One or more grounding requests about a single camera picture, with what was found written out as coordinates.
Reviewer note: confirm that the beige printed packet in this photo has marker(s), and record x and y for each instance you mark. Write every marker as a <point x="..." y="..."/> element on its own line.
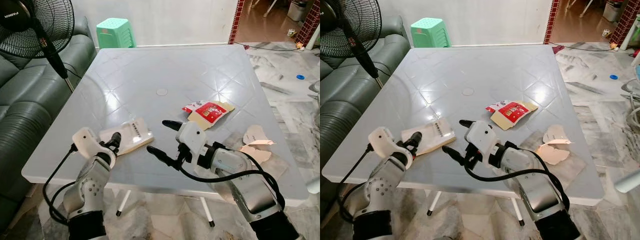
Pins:
<point x="132" y="135"/>
<point x="437" y="132"/>

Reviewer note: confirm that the red snack packet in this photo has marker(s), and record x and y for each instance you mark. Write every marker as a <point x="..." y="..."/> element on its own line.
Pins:
<point x="512" y="112"/>
<point x="210" y="112"/>

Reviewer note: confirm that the black standing fan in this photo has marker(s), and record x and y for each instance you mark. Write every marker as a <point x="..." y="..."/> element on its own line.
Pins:
<point x="51" y="47"/>
<point x="361" y="47"/>

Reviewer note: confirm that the green leather sofa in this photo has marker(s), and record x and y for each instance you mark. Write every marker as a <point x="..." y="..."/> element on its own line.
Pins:
<point x="345" y="115"/>
<point x="30" y="110"/>

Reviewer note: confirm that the white plastic square table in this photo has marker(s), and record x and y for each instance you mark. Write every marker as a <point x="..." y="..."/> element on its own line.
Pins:
<point x="465" y="70"/>
<point x="150" y="75"/>

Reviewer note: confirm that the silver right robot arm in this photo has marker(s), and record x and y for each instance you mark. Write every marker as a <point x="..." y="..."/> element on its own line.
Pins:
<point x="250" y="195"/>
<point x="540" y="195"/>

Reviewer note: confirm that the white plastic tube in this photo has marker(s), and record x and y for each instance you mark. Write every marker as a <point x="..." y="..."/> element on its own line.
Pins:
<point x="629" y="182"/>
<point x="315" y="185"/>

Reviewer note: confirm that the small green white carton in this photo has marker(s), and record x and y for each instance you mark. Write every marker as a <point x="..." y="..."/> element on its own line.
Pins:
<point x="606" y="33"/>
<point x="292" y="32"/>

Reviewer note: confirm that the grey plastic bin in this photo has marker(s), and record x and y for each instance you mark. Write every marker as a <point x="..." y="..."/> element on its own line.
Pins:
<point x="612" y="10"/>
<point x="297" y="10"/>

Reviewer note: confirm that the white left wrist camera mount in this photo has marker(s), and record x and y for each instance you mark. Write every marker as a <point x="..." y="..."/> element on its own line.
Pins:
<point x="87" y="140"/>
<point x="382" y="140"/>

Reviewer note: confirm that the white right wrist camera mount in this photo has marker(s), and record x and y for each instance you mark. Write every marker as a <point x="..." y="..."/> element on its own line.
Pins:
<point x="192" y="135"/>
<point x="482" y="135"/>

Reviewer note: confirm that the green plastic stool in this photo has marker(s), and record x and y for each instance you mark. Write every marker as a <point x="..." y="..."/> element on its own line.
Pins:
<point x="115" y="32"/>
<point x="430" y="32"/>

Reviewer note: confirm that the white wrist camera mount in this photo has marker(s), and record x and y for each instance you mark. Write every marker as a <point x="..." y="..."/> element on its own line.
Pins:
<point x="382" y="140"/>
<point x="192" y="135"/>
<point x="482" y="135"/>
<point x="87" y="140"/>

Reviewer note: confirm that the white pole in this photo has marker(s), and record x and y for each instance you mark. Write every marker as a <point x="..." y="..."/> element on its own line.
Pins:
<point x="312" y="37"/>
<point x="629" y="37"/>

